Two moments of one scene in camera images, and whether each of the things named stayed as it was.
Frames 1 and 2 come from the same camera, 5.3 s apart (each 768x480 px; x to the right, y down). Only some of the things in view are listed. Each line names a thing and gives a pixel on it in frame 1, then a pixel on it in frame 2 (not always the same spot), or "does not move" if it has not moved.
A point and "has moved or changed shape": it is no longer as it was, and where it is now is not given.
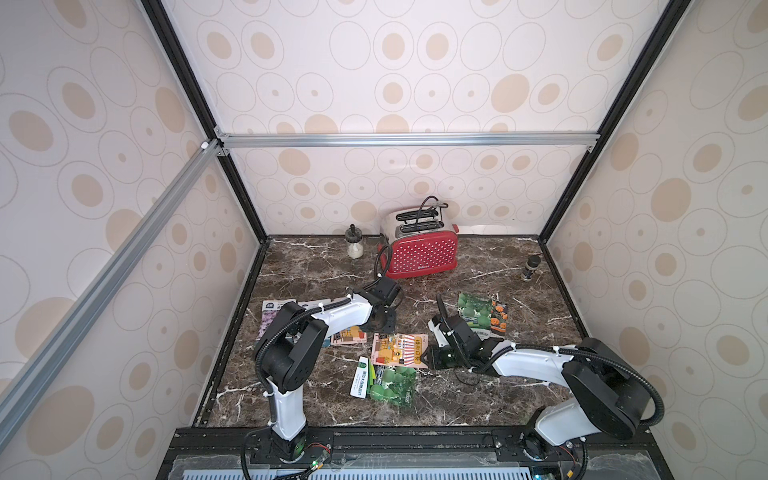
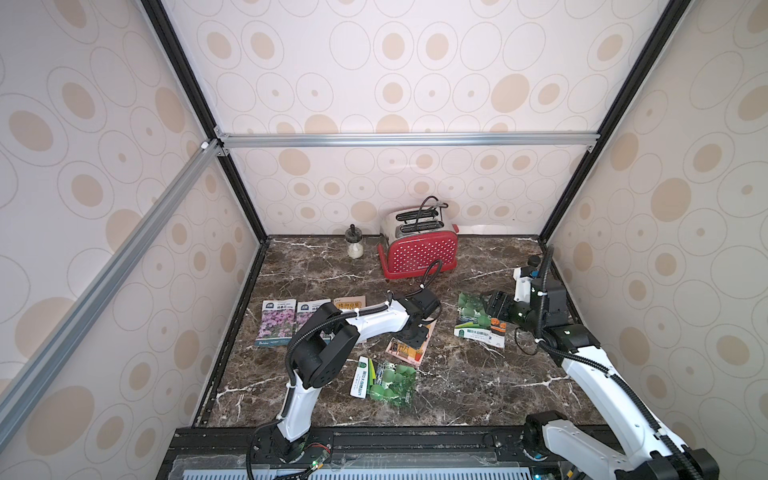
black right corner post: [670, 21] does not move
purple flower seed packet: [270, 309] does not move
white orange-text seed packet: [400, 349] has moved or changed shape
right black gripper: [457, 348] → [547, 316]
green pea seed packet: [392, 384] does not move
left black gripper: [391, 324] → [418, 342]
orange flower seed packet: [499, 316] does not move
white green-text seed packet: [475, 310] does not move
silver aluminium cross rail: [438, 139] does not move
